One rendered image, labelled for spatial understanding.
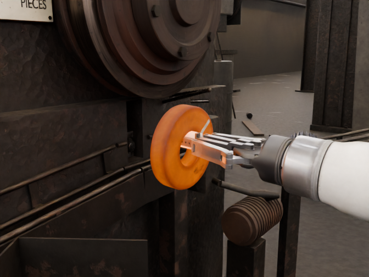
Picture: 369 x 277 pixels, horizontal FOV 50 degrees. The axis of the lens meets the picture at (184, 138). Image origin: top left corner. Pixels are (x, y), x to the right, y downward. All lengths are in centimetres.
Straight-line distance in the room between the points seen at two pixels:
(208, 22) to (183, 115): 40
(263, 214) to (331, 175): 73
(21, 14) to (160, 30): 29
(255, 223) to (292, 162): 66
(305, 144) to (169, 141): 22
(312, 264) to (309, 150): 152
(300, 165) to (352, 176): 7
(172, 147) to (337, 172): 27
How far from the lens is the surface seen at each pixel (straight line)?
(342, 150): 57
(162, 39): 87
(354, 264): 213
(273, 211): 132
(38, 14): 94
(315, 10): 986
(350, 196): 55
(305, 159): 57
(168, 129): 66
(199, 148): 65
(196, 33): 99
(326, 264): 209
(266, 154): 60
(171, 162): 67
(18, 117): 87
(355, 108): 367
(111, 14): 86
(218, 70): 371
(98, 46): 86
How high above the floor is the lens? 100
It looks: 13 degrees down
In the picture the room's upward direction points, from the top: straight up
